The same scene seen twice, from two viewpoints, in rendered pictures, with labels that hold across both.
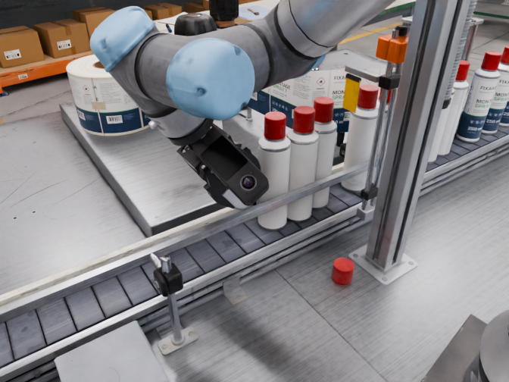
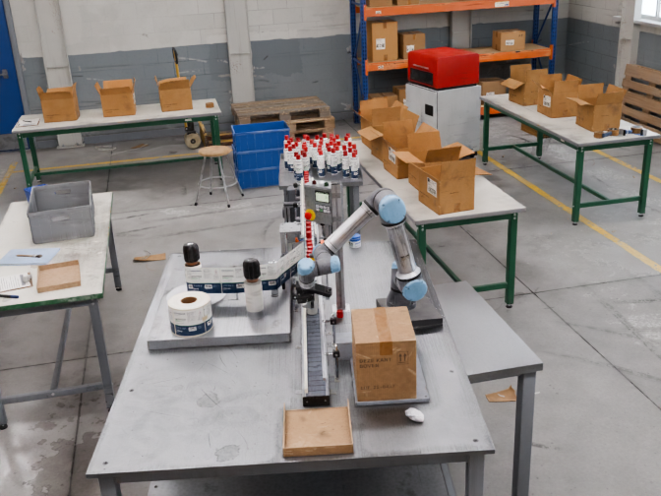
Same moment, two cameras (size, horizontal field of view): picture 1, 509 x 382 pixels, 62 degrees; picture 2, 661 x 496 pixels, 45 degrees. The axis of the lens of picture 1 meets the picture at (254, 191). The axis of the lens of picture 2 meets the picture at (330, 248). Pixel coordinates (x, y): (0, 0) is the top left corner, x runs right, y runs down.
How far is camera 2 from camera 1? 340 cm
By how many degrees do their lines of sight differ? 51
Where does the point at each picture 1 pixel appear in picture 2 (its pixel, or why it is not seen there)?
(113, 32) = (310, 264)
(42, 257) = (270, 361)
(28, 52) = not seen: outside the picture
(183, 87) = (335, 267)
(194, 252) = (311, 328)
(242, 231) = (311, 319)
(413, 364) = not seen: hidden behind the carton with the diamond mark
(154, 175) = (257, 327)
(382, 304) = not seen: hidden behind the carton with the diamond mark
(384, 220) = (339, 293)
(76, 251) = (274, 355)
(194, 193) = (279, 322)
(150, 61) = (323, 266)
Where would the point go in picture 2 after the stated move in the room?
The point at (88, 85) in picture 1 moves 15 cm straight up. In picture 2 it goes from (201, 310) to (198, 280)
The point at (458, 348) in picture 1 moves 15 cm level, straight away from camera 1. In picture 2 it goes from (382, 303) to (370, 291)
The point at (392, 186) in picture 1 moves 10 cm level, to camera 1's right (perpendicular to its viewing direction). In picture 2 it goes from (338, 280) to (349, 274)
